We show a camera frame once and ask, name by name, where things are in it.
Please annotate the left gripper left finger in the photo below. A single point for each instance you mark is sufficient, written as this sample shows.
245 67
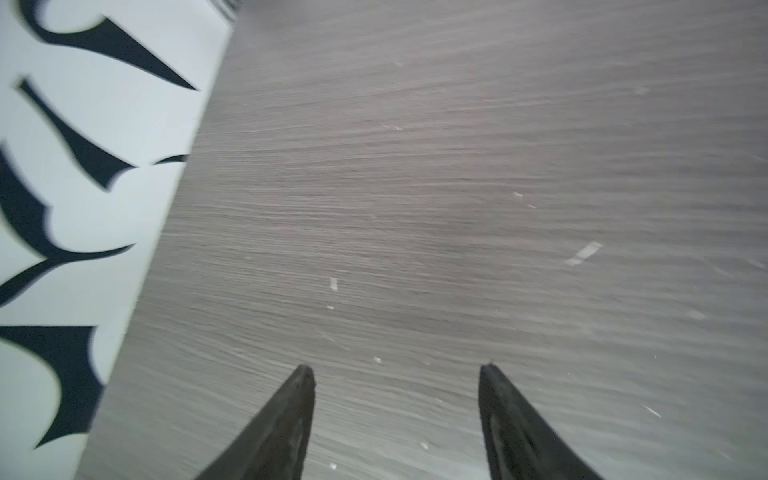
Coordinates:
273 446

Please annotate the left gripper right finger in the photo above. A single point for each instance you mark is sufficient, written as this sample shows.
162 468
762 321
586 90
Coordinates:
519 443

